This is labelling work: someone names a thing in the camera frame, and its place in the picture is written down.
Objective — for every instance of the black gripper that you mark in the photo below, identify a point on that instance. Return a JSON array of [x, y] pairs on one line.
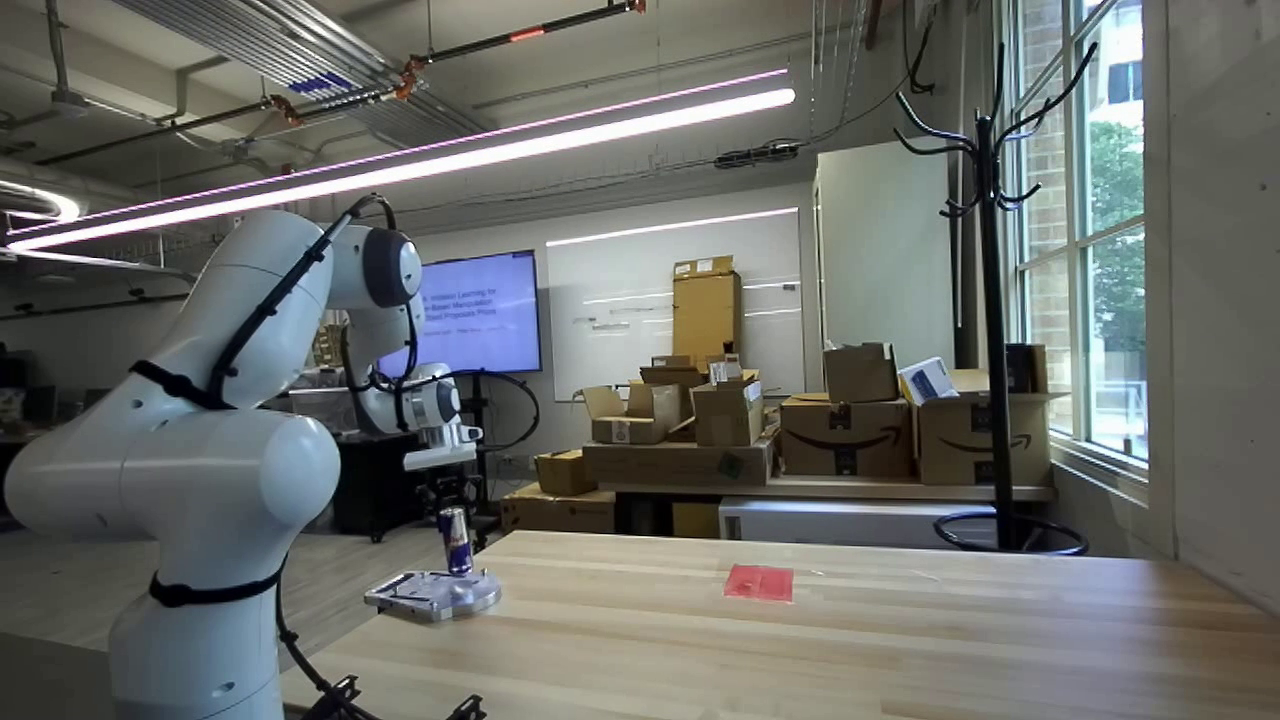
[[454, 490]]

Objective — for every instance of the silver blue drink can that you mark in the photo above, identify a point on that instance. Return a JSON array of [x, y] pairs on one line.
[[458, 548]]

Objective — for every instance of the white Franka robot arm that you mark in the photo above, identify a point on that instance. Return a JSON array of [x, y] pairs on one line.
[[202, 483]]

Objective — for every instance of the clear plastic packet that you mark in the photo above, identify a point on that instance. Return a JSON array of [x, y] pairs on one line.
[[435, 596]]

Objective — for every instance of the black cabinet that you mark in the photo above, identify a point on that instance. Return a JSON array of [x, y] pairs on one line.
[[384, 484]]

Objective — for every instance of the flat wide cardboard box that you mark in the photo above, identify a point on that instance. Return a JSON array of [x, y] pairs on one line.
[[560, 511]]

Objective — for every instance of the black TV stand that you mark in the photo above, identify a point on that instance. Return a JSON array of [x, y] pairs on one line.
[[481, 403]]

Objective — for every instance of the black table clamp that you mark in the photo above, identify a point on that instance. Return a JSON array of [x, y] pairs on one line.
[[467, 709]]

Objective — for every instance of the low cardboard box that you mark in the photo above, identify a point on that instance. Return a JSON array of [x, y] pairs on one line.
[[624, 430]]

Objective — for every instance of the long flat cardboard box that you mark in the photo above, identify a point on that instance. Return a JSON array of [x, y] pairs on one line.
[[681, 467]]

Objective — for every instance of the open cardboard box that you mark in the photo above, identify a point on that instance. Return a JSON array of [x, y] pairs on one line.
[[652, 403]]

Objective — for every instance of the cardboard box with flaps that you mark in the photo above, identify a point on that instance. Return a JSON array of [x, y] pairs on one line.
[[671, 373]]

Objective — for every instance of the medium cardboard box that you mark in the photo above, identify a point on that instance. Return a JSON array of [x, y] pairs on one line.
[[727, 417]]

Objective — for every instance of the red plastic packet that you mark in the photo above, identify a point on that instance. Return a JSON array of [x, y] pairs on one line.
[[757, 582]]

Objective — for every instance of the tall upright cardboard box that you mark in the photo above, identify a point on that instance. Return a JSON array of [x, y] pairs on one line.
[[704, 314]]

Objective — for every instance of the low wooden table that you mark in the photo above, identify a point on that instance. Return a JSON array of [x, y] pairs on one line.
[[824, 490]]

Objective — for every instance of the long ceiling light strip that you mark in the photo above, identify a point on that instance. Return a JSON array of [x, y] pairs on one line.
[[535, 139]]

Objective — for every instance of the white bench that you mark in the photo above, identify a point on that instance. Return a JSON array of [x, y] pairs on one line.
[[854, 520]]

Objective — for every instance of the cardboard box with smile print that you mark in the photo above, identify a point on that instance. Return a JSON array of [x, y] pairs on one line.
[[845, 441], [962, 441]]

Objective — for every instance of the small plain cardboard box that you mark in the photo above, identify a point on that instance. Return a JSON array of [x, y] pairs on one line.
[[862, 373]]

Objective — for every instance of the white and blue box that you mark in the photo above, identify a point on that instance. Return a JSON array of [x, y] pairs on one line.
[[929, 382]]

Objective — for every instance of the ceiling sprinkler pipe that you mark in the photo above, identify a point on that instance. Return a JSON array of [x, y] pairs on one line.
[[535, 31]]

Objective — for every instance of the white partition panel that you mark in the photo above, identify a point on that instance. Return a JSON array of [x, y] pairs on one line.
[[881, 253]]

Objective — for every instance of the curved ceiling light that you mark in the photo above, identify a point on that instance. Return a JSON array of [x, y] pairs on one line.
[[55, 202]]

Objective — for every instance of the black coat rack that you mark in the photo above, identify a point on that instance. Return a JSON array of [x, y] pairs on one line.
[[992, 335]]

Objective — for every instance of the dark box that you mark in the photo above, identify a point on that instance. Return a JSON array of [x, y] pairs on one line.
[[1027, 371]]

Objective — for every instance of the large window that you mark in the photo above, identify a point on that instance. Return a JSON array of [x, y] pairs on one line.
[[1083, 225]]

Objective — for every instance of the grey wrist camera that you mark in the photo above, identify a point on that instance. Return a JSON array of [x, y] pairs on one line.
[[440, 458]]

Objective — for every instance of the wall TV screen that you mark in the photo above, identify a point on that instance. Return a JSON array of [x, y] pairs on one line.
[[481, 314]]

